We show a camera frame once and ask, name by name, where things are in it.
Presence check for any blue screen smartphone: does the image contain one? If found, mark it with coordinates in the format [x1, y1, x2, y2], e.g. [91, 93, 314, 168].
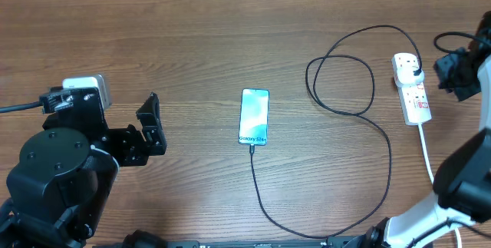
[239, 88, 270, 146]

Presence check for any black USB charging cable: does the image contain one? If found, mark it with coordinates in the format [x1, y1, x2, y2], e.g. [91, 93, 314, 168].
[249, 24, 423, 240]

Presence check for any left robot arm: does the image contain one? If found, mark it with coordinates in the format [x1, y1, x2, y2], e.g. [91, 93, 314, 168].
[1, 87, 167, 247]

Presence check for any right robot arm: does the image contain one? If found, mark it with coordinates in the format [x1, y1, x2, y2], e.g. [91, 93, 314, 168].
[346, 12, 490, 248]

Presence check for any white round charger plug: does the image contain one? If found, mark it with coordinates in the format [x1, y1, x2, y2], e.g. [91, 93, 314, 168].
[394, 66, 425, 88]

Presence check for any white power strip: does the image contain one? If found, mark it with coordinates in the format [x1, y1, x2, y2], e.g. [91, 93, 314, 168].
[391, 52, 432, 126]

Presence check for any white power strip cord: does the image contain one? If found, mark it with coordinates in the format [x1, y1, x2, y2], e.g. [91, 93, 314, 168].
[417, 123, 463, 248]

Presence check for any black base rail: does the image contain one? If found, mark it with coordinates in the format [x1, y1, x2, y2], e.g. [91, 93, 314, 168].
[96, 228, 381, 248]

